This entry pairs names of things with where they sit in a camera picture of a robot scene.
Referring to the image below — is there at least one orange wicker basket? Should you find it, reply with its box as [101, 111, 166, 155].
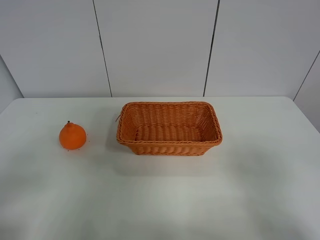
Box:
[116, 101, 223, 156]

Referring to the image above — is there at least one orange fruit with stem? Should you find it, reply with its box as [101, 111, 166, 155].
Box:
[58, 121, 87, 150]

